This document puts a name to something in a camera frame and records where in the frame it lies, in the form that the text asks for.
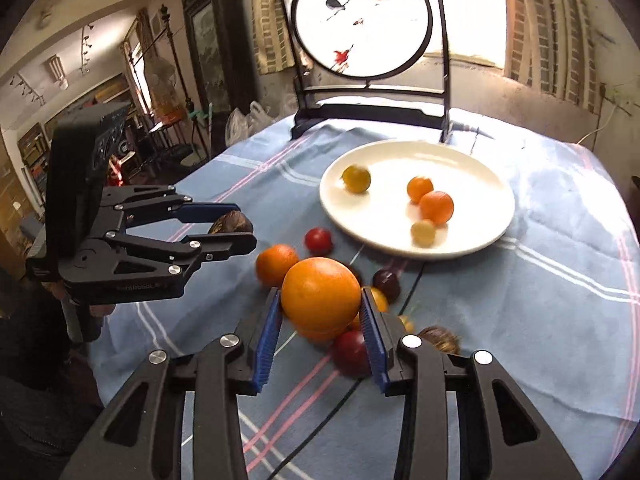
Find pale yellow small fruit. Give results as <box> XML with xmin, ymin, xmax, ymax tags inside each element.
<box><xmin>410</xmin><ymin>219</ymin><xmax>437</xmax><ymax>247</ymax></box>

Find person's left hand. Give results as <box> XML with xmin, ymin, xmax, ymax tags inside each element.
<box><xmin>41</xmin><ymin>278</ymin><xmax>117</xmax><ymax>321</ymax></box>

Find blue striped tablecloth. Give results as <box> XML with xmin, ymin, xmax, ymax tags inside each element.
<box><xmin>86</xmin><ymin>108</ymin><xmax>640</xmax><ymax>480</ymax></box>

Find plastic bags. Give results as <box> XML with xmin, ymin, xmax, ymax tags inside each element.
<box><xmin>224</xmin><ymin>101</ymin><xmax>280</xmax><ymax>148</ymax></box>

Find red plum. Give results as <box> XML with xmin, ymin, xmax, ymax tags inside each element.
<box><xmin>331</xmin><ymin>330</ymin><xmax>371</xmax><ymax>378</ymax></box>

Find large orange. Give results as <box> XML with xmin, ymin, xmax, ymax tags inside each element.
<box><xmin>281</xmin><ymin>257</ymin><xmax>361</xmax><ymax>342</ymax></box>

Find orange tangerine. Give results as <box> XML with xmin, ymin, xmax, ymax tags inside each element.
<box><xmin>255</xmin><ymin>244</ymin><xmax>299</xmax><ymax>288</ymax></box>

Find dark framed painting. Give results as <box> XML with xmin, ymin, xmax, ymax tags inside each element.
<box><xmin>182</xmin><ymin>0</ymin><xmax>256</xmax><ymax>128</ymax></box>

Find white round plate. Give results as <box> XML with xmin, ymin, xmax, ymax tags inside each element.
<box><xmin>319</xmin><ymin>140</ymin><xmax>515</xmax><ymax>260</ymax></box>

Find white wall cable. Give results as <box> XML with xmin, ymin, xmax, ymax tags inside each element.
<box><xmin>574</xmin><ymin>102</ymin><xmax>618</xmax><ymax>148</ymax></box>

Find red cherry tomato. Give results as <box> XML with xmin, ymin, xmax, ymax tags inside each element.
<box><xmin>304</xmin><ymin>228</ymin><xmax>333</xmax><ymax>256</ymax></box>

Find dark purple plum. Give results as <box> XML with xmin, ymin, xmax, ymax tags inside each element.
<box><xmin>372</xmin><ymin>269</ymin><xmax>400</xmax><ymax>302</ymax></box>

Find small mandarin orange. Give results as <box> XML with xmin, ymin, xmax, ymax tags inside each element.
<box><xmin>407</xmin><ymin>177</ymin><xmax>434</xmax><ymax>204</ymax></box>

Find checkered curtain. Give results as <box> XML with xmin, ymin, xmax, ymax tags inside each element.
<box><xmin>503</xmin><ymin>0</ymin><xmax>600</xmax><ymax>113</ymax></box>
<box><xmin>252</xmin><ymin>0</ymin><xmax>303</xmax><ymax>75</ymax></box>

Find bird painting table screen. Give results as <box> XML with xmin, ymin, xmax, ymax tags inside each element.
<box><xmin>279</xmin><ymin>0</ymin><xmax>451</xmax><ymax>142</ymax></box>

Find right checkered curtain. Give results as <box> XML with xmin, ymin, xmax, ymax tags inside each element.
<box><xmin>503</xmin><ymin>0</ymin><xmax>600</xmax><ymax>113</ymax></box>

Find left checkered curtain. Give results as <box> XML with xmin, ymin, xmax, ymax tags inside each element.
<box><xmin>252</xmin><ymin>0</ymin><xmax>303</xmax><ymax>75</ymax></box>

